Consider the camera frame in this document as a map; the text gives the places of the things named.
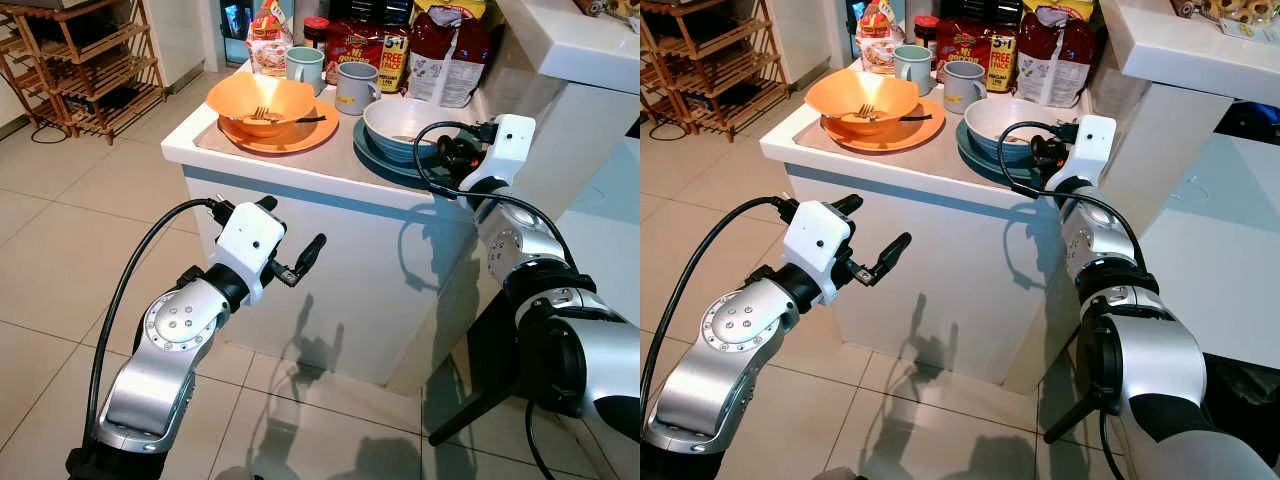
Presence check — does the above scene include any white kitchen counter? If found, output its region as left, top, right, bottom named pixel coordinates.
left=160, top=60, right=641, bottom=397
left=759, top=60, right=1237, bottom=397

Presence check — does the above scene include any grey-blue bowl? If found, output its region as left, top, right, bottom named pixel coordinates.
left=964, top=95, right=1063, bottom=167
left=362, top=95, right=472, bottom=167

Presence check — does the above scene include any blue plate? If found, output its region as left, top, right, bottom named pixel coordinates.
left=352, top=116, right=471, bottom=188
left=955, top=117, right=1053, bottom=188

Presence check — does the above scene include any orange plate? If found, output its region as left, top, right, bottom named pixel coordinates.
left=820, top=97, right=947, bottom=157
left=218, top=97, right=342, bottom=157

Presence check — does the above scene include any red and white bag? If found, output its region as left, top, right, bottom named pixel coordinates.
left=407, top=0, right=494, bottom=110
left=1014, top=0, right=1099, bottom=109

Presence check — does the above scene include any orange bowl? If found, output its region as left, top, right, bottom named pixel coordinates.
left=804, top=70, right=922, bottom=139
left=206, top=70, right=319, bottom=139

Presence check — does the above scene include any grey mug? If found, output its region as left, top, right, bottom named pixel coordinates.
left=941, top=60, right=989, bottom=115
left=334, top=61, right=383, bottom=117

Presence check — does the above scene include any red multipack package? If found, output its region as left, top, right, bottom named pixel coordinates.
left=324, top=0, right=414, bottom=97
left=934, top=0, right=1022, bottom=95

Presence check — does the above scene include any light green mug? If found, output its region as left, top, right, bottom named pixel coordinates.
left=893, top=44, right=936, bottom=97
left=285, top=45, right=328, bottom=97

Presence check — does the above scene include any yellow snack bag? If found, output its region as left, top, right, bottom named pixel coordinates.
left=246, top=0, right=295, bottom=79
left=855, top=0, right=905, bottom=77

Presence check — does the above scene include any white cabinet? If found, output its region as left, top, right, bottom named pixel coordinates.
left=555, top=134, right=641, bottom=303
left=1139, top=131, right=1280, bottom=372

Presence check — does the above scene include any white raised counter top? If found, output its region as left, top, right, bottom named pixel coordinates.
left=1099, top=0, right=1280, bottom=100
left=496, top=0, right=641, bottom=97

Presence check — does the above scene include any wooden slatted rack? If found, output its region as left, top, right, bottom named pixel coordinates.
left=0, top=0, right=167, bottom=147
left=640, top=0, right=789, bottom=142

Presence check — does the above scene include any black rounded object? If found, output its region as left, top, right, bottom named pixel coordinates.
left=1212, top=99, right=1280, bottom=147

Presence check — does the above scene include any tray of snacks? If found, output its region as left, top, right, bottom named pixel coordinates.
left=1169, top=0, right=1280, bottom=42
left=574, top=0, right=641, bottom=22

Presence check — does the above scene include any black chair leg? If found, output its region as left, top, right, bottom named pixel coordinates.
left=1042, top=394, right=1102, bottom=446
left=427, top=384, right=522, bottom=448

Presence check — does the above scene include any black bag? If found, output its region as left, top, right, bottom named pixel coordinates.
left=1199, top=351, right=1280, bottom=442

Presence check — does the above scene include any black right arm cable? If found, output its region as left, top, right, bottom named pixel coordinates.
left=411, top=119, right=582, bottom=273
left=996, top=119, right=1147, bottom=273

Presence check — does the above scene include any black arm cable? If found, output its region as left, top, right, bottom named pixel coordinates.
left=996, top=119, right=1147, bottom=273
left=85, top=197, right=224, bottom=451
left=640, top=195, right=793, bottom=401
left=411, top=119, right=582, bottom=273

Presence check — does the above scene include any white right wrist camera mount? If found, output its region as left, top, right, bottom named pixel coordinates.
left=460, top=114, right=537, bottom=197
left=1045, top=114, right=1119, bottom=193

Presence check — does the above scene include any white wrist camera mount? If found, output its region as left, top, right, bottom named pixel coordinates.
left=460, top=114, right=537, bottom=197
left=1045, top=114, right=1119, bottom=193
left=781, top=200, right=854, bottom=307
left=214, top=200, right=287, bottom=307

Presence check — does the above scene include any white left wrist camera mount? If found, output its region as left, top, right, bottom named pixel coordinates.
left=781, top=200, right=854, bottom=307
left=214, top=200, right=287, bottom=307

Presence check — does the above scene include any black-handled fork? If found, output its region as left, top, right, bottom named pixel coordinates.
left=250, top=104, right=329, bottom=126
left=857, top=102, right=935, bottom=124

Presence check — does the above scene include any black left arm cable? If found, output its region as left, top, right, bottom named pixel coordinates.
left=85, top=197, right=224, bottom=451
left=640, top=195, right=793, bottom=401

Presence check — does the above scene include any black right shoulder cable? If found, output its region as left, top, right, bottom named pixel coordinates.
left=1097, top=409, right=1127, bottom=480
left=524, top=399, right=557, bottom=480

